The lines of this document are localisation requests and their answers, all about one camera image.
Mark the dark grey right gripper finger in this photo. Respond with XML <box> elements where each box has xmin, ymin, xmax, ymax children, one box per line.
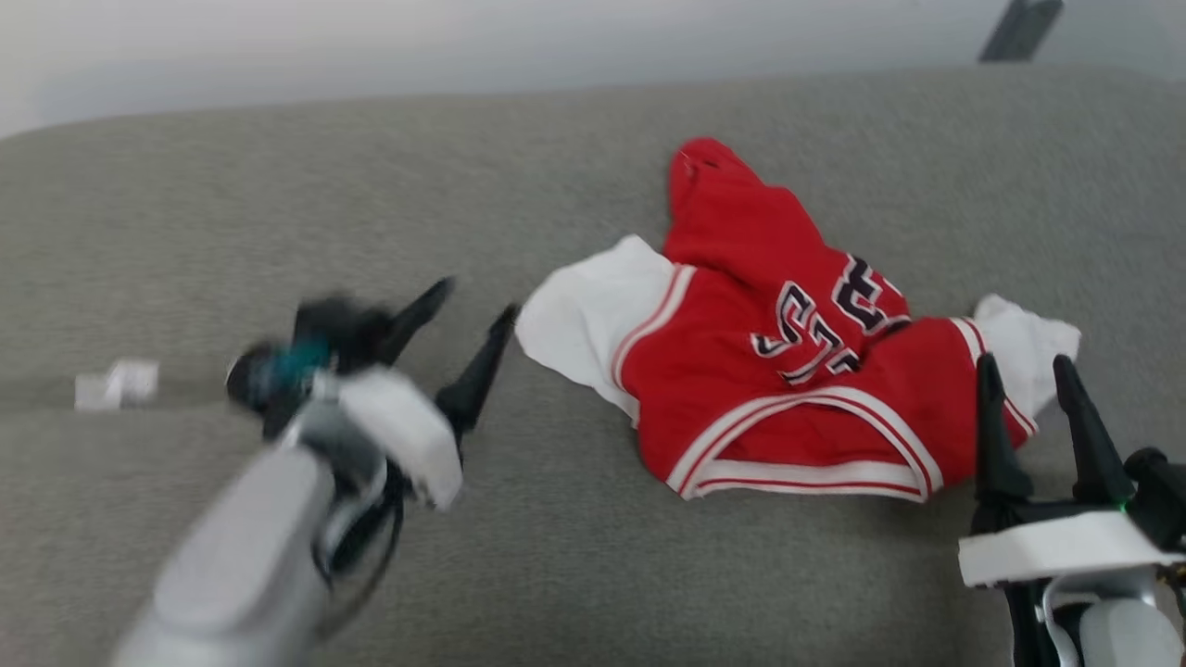
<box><xmin>1054</xmin><ymin>354</ymin><xmax>1137</xmax><ymax>510</ymax></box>
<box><xmin>974</xmin><ymin>351</ymin><xmax>1035</xmax><ymax>510</ymax></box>

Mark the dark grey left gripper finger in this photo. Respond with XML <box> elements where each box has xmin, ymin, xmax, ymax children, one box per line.
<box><xmin>435</xmin><ymin>303</ymin><xmax>521</xmax><ymax>438</ymax></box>
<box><xmin>378</xmin><ymin>276</ymin><xmax>456</xmax><ymax>365</ymax></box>

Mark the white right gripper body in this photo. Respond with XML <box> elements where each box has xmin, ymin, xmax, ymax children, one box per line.
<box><xmin>958</xmin><ymin>499</ymin><xmax>1186</xmax><ymax>590</ymax></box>

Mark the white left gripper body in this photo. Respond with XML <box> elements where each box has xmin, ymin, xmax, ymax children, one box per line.
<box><xmin>320</xmin><ymin>365</ymin><xmax>465</xmax><ymax>511</ymax></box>

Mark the red white basketball garment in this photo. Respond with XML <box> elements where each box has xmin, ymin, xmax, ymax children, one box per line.
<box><xmin>514</xmin><ymin>137</ymin><xmax>1082</xmax><ymax>504</ymax></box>

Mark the grey fabric sofa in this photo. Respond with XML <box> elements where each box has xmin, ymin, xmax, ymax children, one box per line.
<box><xmin>0</xmin><ymin>63</ymin><xmax>1186</xmax><ymax>667</ymax></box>

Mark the small white object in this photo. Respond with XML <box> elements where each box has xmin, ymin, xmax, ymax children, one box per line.
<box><xmin>74</xmin><ymin>359</ymin><xmax>159</xmax><ymax>411</ymax></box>

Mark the dark grey slanted object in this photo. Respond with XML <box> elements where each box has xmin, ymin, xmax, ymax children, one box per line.
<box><xmin>978</xmin><ymin>0</ymin><xmax>1066</xmax><ymax>64</ymax></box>

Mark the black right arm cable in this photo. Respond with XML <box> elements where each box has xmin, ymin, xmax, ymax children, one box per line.
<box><xmin>1005</xmin><ymin>579</ymin><xmax>1059</xmax><ymax>667</ymax></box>

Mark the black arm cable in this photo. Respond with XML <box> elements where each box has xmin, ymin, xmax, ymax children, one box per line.
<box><xmin>1005</xmin><ymin>579</ymin><xmax>1059</xmax><ymax>667</ymax></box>
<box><xmin>315</xmin><ymin>463</ymin><xmax>409</xmax><ymax>640</ymax></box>

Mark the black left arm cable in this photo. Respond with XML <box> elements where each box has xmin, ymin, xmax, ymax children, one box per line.
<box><xmin>315</xmin><ymin>463</ymin><xmax>409</xmax><ymax>640</ymax></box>

